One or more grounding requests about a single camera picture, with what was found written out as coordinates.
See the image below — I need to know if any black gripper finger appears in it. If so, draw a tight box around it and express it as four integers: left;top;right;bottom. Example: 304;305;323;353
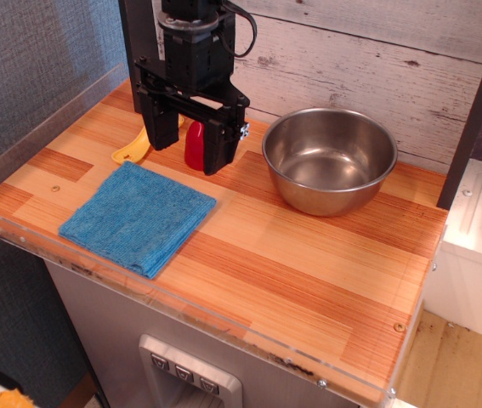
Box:
139;93;179;150
202;120;241;176

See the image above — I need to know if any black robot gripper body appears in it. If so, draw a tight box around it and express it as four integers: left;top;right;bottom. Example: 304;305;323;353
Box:
133;8;252;140

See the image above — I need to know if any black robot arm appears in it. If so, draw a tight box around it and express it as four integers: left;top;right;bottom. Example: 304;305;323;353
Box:
135;1;257;175

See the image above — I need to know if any yellow dish brush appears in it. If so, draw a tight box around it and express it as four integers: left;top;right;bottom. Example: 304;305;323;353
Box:
111;116;185;165

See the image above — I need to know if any blue folded cloth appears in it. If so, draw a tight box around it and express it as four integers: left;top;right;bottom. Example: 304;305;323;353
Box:
59;161;217;279

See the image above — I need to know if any stainless steel bowl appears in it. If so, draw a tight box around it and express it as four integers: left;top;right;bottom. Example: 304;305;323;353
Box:
262;108;398;217

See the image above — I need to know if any clear acrylic table guard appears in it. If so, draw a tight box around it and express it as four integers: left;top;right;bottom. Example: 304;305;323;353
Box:
0;65;446;407

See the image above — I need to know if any grey cabinet with dispenser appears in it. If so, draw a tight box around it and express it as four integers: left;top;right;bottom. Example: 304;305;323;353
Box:
46;262;354;407

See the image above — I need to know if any white plastic appliance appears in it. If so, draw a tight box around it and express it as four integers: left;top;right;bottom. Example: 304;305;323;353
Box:
423;160;482;335

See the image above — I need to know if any dark vertical post left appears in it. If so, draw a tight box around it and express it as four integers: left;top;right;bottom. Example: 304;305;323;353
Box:
118;0;158;113

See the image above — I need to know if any dark vertical post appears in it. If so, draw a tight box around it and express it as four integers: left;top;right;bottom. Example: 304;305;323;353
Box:
437;0;482;211
118;0;158;113

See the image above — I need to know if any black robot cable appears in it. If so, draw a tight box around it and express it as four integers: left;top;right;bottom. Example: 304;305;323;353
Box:
218;0;258;60

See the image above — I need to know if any dark vertical post right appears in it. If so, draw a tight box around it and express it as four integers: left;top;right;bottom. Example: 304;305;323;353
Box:
437;0;482;211

